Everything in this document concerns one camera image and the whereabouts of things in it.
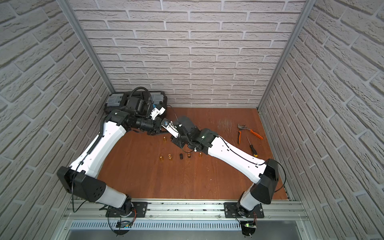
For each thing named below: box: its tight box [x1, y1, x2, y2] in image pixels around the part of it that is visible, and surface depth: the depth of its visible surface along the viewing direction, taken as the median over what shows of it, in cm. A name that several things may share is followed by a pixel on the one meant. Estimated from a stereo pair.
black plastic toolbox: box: [104, 87, 168, 116], surface depth 63 cm
